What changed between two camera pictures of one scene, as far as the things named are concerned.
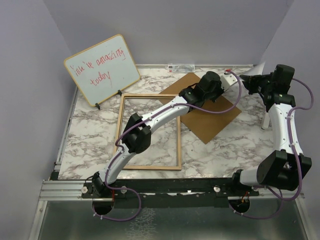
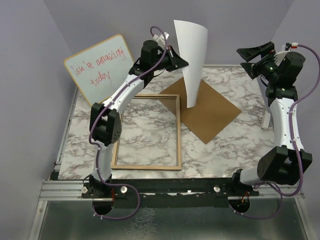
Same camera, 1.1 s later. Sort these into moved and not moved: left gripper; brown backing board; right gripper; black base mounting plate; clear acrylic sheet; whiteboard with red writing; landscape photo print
Moved: left gripper; right gripper; landscape photo print
Not moved: clear acrylic sheet; black base mounting plate; whiteboard with red writing; brown backing board
